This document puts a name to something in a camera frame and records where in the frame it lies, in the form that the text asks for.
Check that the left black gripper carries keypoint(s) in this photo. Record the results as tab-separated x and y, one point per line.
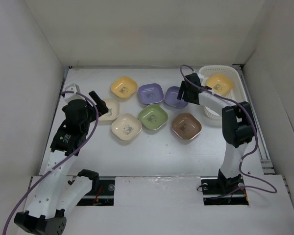
102	109

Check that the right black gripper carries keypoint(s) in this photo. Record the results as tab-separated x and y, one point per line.
185	97

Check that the cream panda plate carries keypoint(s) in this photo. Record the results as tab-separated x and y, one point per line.
126	127
113	110

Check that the purple plate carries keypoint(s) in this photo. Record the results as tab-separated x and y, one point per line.
171	98
150	94

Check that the yellow panda plate back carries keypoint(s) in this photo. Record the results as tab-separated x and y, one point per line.
124	87

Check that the cream panda plate front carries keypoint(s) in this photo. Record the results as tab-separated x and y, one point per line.
126	127

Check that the yellow plate front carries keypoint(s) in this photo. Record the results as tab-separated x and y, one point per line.
220	84

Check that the brown panda plate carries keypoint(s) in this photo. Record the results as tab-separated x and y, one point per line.
186	126

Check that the green panda plate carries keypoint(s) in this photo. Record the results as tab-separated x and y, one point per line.
153	117

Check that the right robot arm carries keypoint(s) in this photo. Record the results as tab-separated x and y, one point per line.
238	127

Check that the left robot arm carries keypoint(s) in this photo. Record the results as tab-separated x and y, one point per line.
47	213

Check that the white perforated plastic bin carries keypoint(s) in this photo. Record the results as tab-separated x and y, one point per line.
237	93

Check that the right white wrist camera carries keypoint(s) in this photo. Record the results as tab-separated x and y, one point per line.
203	80

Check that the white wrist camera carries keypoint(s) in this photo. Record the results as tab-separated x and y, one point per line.
71	93
203	80

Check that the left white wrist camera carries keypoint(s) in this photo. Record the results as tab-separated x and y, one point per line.
71	93

